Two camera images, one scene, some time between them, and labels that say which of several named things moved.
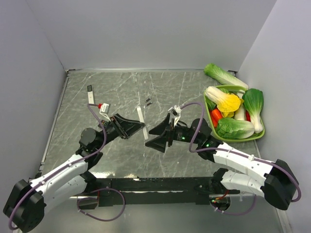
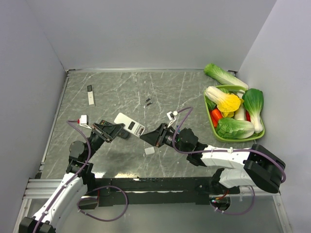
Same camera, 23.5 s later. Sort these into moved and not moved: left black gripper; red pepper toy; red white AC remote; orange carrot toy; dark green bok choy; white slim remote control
Moved: red white AC remote; left black gripper
Not moved: white slim remote control; dark green bok choy; orange carrot toy; red pepper toy
